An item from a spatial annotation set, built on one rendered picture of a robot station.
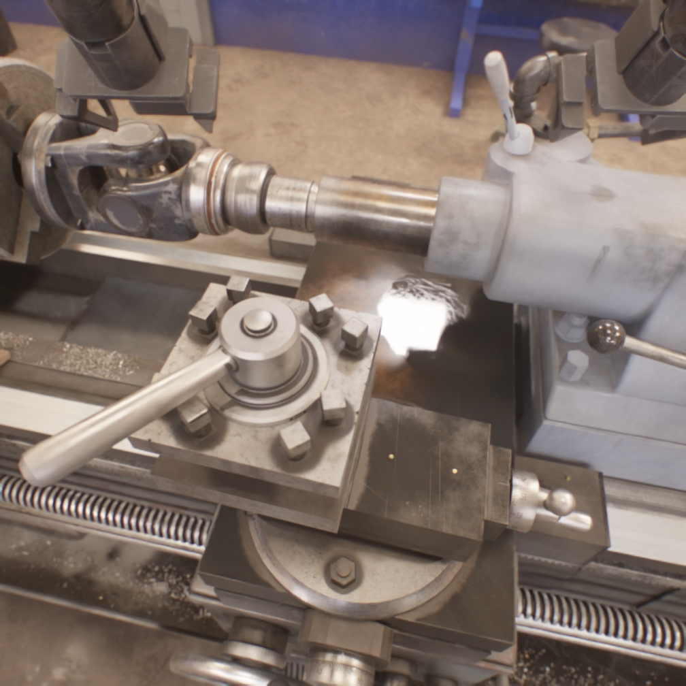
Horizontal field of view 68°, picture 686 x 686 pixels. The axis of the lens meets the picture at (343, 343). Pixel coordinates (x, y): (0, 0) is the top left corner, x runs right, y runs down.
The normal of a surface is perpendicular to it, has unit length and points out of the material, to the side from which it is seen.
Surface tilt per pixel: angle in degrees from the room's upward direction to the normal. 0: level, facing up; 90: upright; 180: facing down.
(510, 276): 87
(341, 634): 0
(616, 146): 0
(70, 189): 90
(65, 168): 90
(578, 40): 0
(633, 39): 90
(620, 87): 30
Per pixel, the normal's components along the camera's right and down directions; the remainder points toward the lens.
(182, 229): 0.06, 0.78
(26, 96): 0.98, 0.17
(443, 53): -0.20, 0.76
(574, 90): 0.02, -0.14
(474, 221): -0.13, 0.02
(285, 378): 0.61, 0.63
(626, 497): 0.03, -0.62
